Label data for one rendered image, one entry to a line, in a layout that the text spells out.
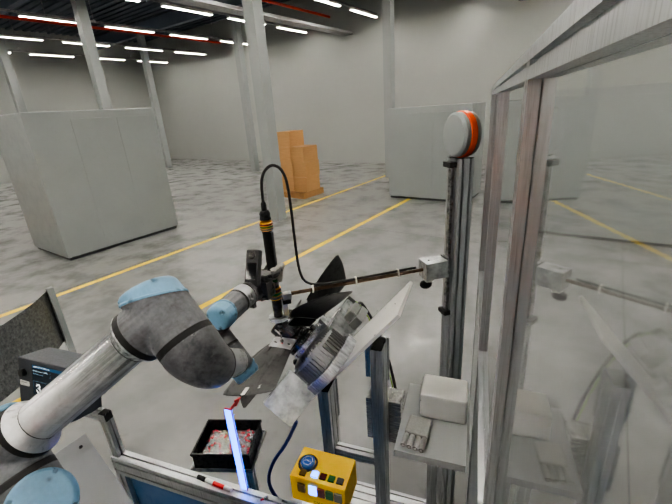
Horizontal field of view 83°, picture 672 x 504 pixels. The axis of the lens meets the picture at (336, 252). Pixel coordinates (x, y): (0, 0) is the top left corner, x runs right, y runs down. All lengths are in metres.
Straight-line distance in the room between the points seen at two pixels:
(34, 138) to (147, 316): 6.48
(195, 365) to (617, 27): 0.72
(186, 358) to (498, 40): 13.04
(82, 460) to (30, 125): 6.28
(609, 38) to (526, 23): 13.05
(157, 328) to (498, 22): 13.11
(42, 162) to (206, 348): 6.55
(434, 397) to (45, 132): 6.64
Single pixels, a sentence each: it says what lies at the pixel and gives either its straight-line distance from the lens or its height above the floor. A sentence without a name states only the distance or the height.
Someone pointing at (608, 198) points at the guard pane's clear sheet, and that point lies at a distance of 0.28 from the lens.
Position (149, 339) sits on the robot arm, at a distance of 0.79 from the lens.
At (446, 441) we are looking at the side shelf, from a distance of 1.56.
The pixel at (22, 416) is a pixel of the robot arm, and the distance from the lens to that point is 0.99.
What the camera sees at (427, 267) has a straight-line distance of 1.48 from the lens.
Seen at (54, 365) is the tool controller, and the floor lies 1.25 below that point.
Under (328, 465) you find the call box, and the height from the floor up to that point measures 1.07.
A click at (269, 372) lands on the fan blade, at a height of 1.18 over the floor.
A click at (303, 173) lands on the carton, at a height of 0.60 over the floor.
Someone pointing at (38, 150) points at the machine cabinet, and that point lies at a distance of 7.19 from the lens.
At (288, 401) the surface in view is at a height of 1.00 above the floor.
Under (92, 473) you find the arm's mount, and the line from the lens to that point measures 1.24.
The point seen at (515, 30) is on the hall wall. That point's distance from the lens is 13.33.
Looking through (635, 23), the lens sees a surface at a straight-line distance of 0.22.
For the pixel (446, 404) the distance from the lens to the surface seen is 1.56.
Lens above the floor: 1.99
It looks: 20 degrees down
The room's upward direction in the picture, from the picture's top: 4 degrees counter-clockwise
